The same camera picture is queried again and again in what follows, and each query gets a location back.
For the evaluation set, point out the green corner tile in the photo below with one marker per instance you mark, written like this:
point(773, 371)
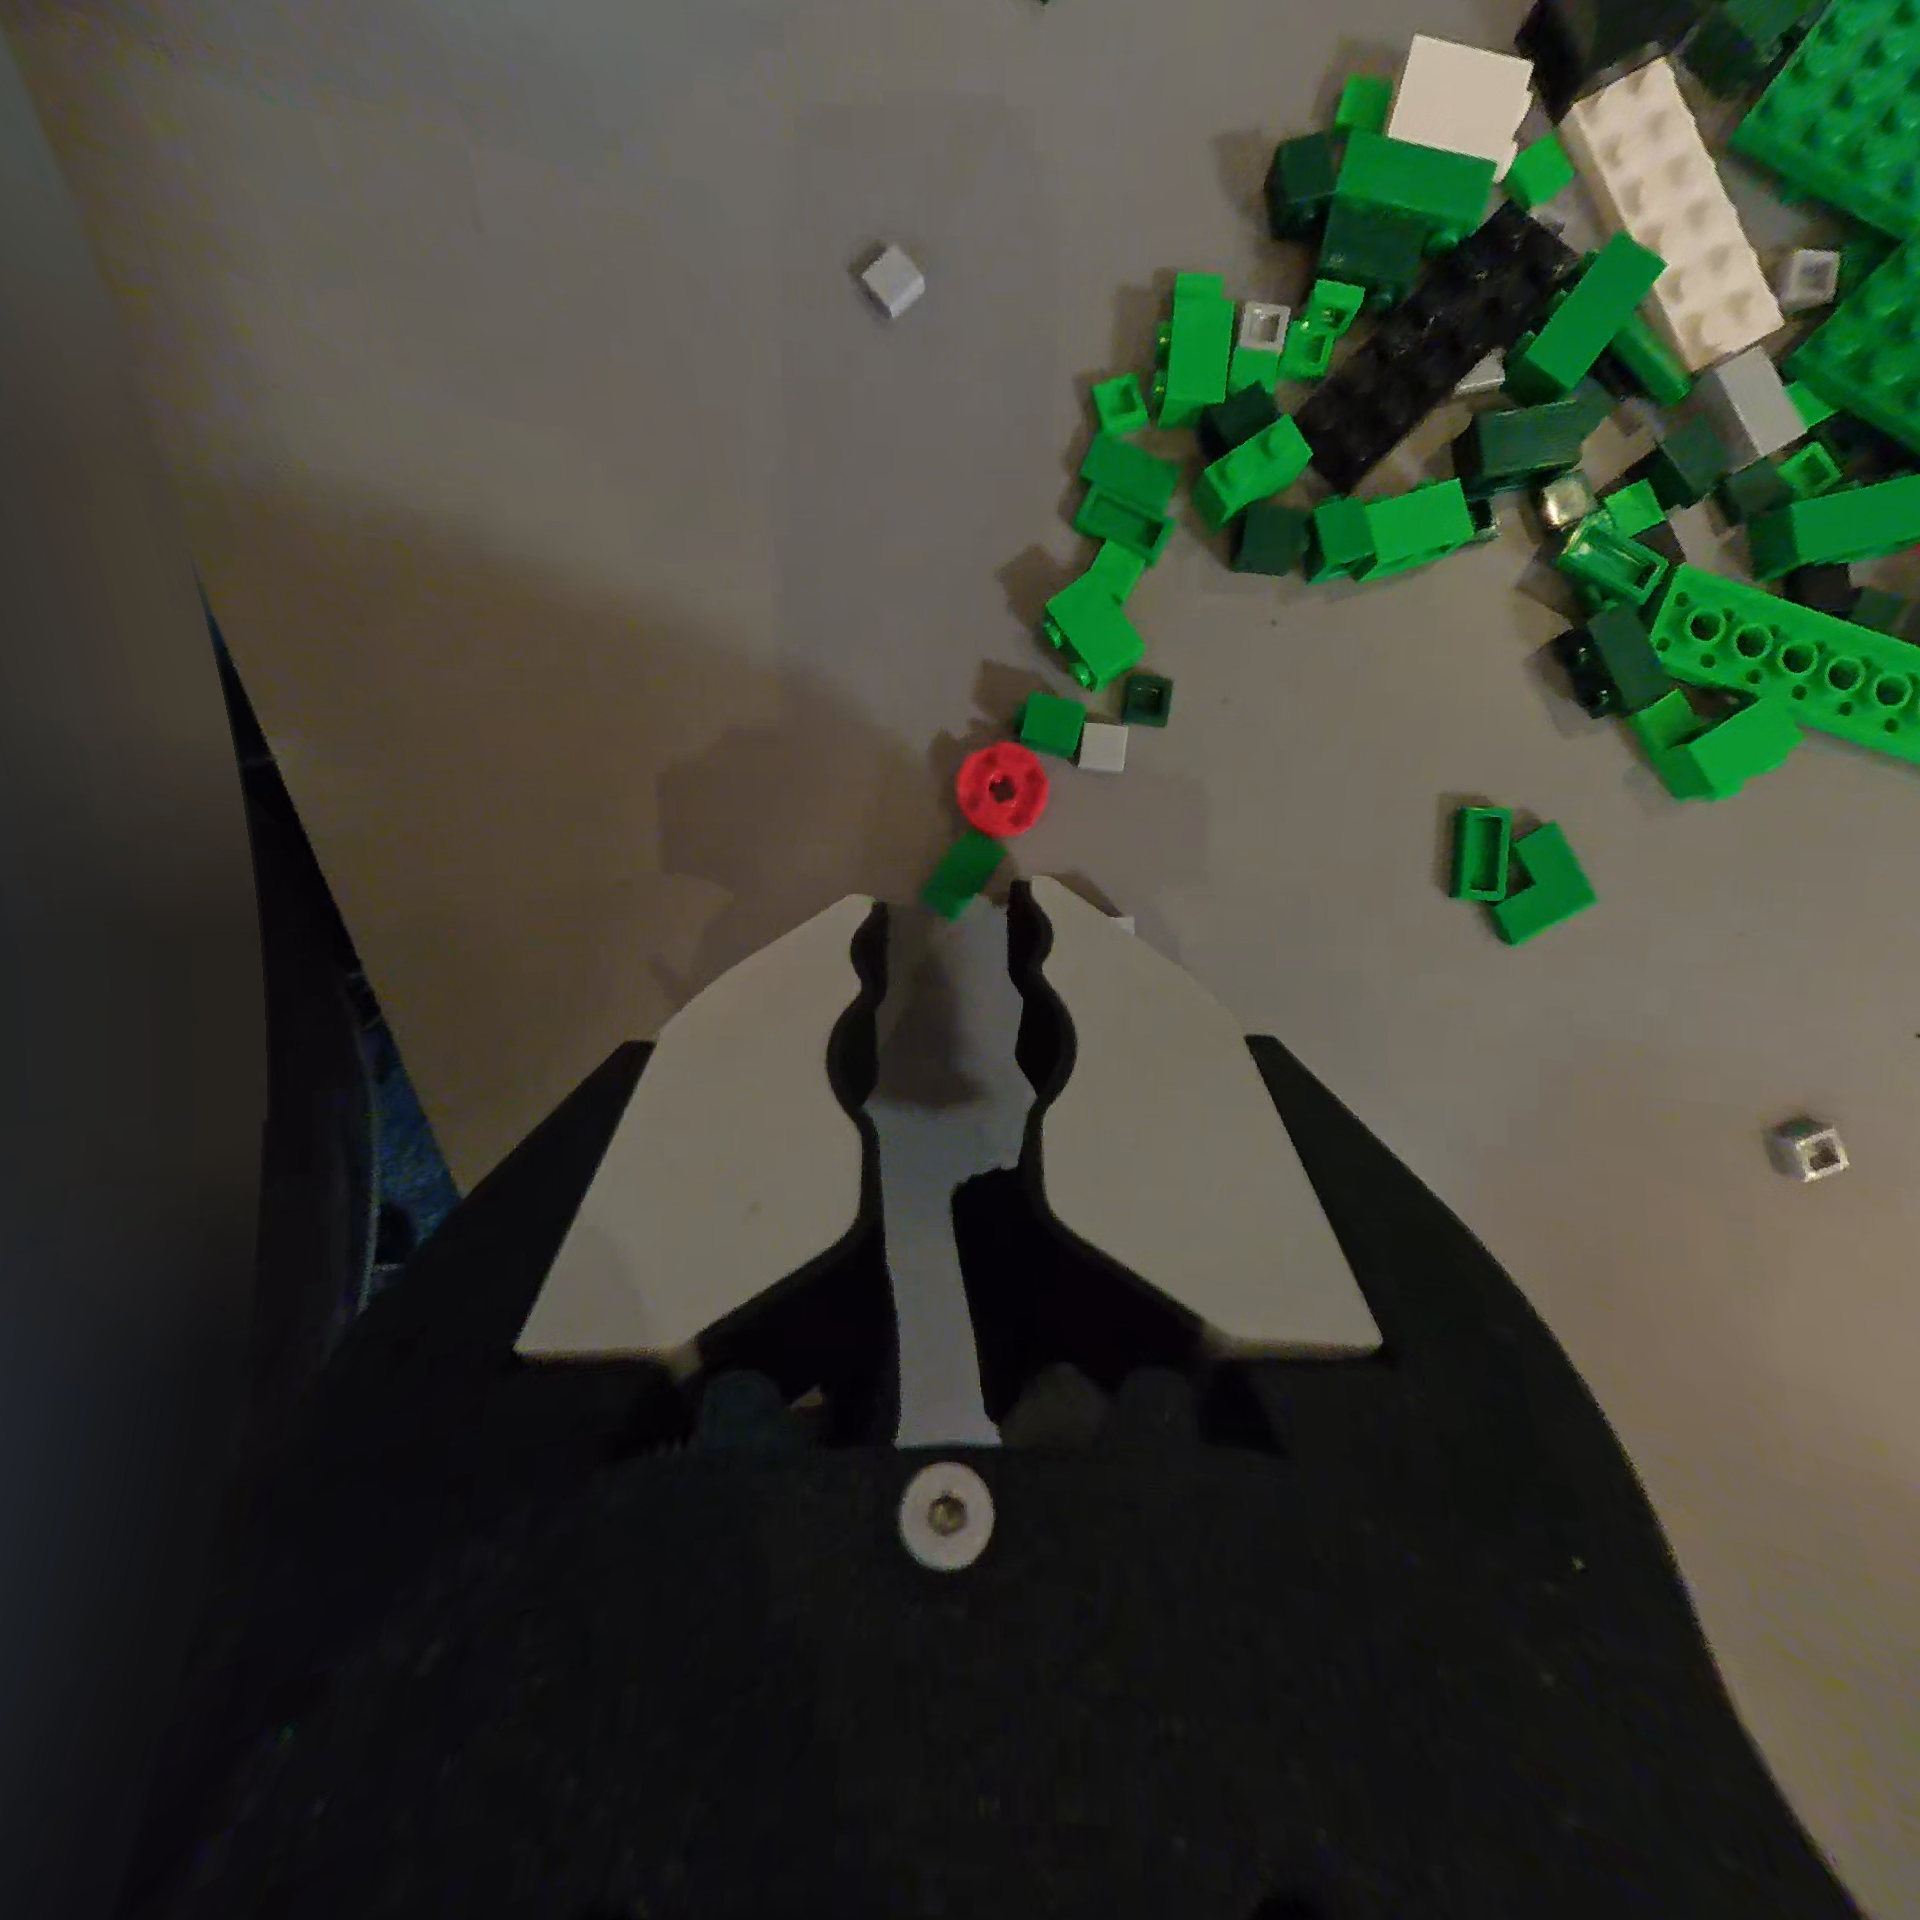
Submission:
point(1547, 891)

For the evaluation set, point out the small green brick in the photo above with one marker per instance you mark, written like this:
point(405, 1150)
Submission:
point(1049, 725)
point(960, 873)

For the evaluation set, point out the pile of toy bricks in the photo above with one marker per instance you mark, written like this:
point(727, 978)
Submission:
point(1846, 120)

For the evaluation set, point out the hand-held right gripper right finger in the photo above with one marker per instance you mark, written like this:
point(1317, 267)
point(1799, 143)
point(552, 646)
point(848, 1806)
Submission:
point(1200, 1201)

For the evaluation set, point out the light grey small tile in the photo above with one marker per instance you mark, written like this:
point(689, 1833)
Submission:
point(1102, 746)

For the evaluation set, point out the grey desk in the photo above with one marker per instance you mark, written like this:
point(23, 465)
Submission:
point(599, 451)

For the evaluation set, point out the green hollow tile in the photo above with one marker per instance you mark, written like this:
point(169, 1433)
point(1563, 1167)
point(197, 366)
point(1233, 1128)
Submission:
point(1482, 851)

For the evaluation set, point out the red round brick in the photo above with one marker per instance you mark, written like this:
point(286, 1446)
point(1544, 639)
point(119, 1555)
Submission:
point(1002, 785)

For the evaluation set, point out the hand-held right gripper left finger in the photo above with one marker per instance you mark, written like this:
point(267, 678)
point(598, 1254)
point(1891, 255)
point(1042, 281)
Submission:
point(705, 1201)

